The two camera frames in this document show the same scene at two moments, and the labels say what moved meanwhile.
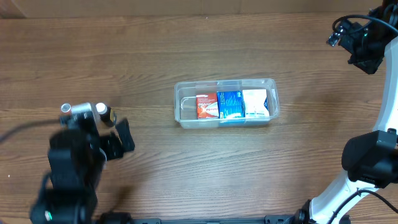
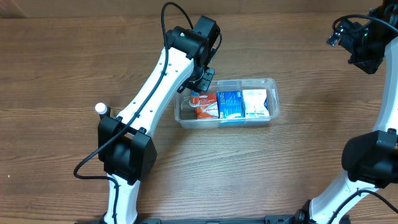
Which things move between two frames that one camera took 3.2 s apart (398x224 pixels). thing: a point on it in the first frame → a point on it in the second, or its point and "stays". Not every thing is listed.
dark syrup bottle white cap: x=107 y=115 stays
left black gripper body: x=107 y=148 → x=200 y=73
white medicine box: x=254 y=100 stays
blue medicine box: x=231 y=104 stays
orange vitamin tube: x=66 y=108 → x=194 y=98
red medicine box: x=207 y=106 stays
